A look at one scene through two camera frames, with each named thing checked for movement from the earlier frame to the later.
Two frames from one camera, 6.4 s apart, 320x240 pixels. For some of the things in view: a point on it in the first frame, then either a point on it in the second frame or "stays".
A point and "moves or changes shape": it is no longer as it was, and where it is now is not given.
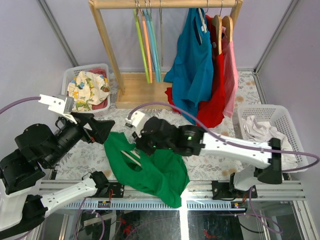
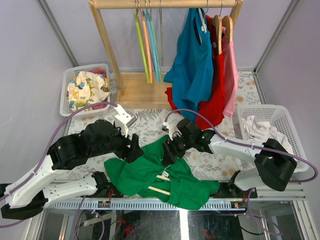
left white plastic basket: (69, 72) stays
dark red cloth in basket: (102, 72) stays
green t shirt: (161, 173) moves or changes shape
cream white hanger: (132, 158) moves or changes shape
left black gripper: (101, 129) to (135, 151)
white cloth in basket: (263, 131) stays
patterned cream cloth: (87, 90) stays
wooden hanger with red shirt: (217, 22) stays
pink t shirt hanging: (231, 77) stays
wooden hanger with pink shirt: (227, 25) stays
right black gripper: (140, 142) to (169, 156)
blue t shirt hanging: (191, 69) stays
